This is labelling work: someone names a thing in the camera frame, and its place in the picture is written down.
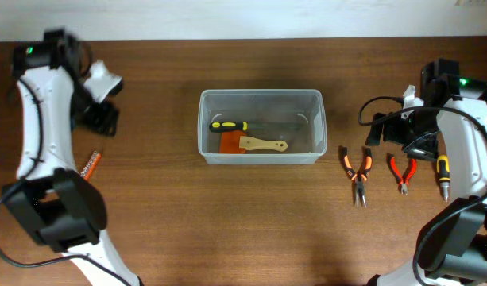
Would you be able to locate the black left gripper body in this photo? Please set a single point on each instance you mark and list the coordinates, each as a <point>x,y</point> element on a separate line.
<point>100,119</point>

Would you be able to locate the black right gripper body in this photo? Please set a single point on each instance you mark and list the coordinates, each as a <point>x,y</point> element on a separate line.
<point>388,129</point>

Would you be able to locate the yellow black screwdriver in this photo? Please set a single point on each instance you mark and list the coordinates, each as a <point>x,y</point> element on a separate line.
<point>443,174</point>

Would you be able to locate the orange socket bit holder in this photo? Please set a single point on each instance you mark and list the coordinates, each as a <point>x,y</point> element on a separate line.
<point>91,165</point>

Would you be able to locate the orange black needle-nose pliers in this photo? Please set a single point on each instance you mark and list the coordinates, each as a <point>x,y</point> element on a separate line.
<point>359,176</point>

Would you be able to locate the yellow black metal file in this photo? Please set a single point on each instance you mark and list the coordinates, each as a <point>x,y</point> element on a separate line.
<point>221,127</point>

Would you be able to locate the clear plastic container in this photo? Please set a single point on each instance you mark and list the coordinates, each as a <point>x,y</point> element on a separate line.
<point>294,117</point>

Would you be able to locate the orange scraper wooden handle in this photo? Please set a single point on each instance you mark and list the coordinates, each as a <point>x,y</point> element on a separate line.
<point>237,142</point>

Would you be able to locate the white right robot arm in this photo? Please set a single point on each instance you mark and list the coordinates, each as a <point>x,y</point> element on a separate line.
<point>451,249</point>

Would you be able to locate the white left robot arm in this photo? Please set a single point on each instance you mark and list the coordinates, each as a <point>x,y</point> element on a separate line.
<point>61,86</point>

